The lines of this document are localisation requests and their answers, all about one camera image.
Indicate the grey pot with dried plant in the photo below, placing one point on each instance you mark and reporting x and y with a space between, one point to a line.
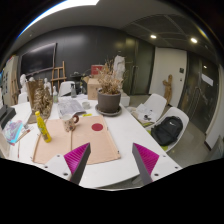
109 94

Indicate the white chair with papers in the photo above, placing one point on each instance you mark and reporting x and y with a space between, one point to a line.
149 112

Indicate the white plaster bust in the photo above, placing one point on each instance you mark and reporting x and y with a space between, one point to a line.
23 96

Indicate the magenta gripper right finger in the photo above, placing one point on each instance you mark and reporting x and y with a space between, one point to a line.
145 160

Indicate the floral ceramic mug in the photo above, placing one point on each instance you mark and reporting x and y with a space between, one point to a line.
69 122

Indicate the colourful book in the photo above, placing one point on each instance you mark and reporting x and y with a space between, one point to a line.
12 130

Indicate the yellow plastic bottle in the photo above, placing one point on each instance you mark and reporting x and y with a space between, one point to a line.
42 127

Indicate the wooden easel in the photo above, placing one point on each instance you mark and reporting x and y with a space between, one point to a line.
58 75

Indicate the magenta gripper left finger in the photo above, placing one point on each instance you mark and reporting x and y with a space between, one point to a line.
77 160

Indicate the red box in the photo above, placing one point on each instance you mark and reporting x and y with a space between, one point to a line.
95 69

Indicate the white chair behind table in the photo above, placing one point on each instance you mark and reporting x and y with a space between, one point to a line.
67 88

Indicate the brown woven decorative object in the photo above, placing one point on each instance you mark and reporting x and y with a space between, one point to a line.
40 100

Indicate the white chair with backpack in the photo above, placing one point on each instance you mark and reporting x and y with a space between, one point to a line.
173 111

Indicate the red round coaster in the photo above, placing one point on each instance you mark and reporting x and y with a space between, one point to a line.
97 127

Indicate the wooden figure sculpture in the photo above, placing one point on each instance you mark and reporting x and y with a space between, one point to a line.
168 88

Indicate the dark round plant saucer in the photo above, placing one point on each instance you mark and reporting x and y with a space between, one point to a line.
108 113

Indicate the clear spray bottle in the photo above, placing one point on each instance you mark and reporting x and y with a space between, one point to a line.
55 95

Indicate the small white cup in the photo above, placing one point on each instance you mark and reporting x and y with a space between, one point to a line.
86 105

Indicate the cardboard box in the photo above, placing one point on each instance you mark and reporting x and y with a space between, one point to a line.
92 87

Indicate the brown cardboard mat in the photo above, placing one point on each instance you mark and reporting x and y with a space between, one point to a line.
103 148

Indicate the black backpack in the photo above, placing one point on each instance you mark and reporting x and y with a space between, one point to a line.
167 131

